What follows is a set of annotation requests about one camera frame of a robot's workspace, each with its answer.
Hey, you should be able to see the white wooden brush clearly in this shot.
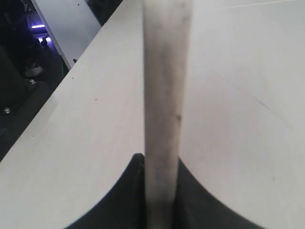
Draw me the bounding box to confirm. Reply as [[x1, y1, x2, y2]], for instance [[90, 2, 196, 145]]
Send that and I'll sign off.
[[142, 0, 193, 229]]

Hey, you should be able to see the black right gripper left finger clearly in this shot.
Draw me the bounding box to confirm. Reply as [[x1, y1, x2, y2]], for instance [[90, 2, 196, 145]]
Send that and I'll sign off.
[[67, 153, 146, 229]]

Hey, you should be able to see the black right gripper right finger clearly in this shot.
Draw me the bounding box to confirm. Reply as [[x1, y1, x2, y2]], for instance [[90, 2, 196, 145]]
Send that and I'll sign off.
[[175, 160, 261, 229]]

